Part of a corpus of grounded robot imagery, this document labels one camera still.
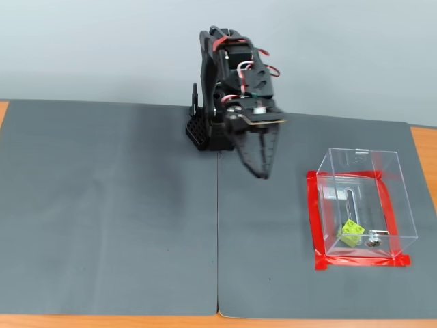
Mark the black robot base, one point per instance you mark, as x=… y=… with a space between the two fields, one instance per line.
x=198 y=133

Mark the green lego block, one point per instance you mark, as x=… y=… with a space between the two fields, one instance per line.
x=351 y=232

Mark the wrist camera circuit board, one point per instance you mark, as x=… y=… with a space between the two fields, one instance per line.
x=271 y=118

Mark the red tape strip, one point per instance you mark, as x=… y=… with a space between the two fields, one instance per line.
x=389 y=212
x=345 y=173
x=358 y=262
x=314 y=212

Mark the silver metal box lock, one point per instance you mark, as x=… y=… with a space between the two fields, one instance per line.
x=373 y=237

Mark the transparent plastic box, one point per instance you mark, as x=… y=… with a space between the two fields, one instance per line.
x=403 y=205

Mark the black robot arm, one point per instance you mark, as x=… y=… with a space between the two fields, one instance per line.
x=208 y=68

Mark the black table clamp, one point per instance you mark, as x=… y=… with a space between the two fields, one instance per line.
x=195 y=99

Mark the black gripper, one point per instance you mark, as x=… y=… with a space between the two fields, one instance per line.
x=257 y=154

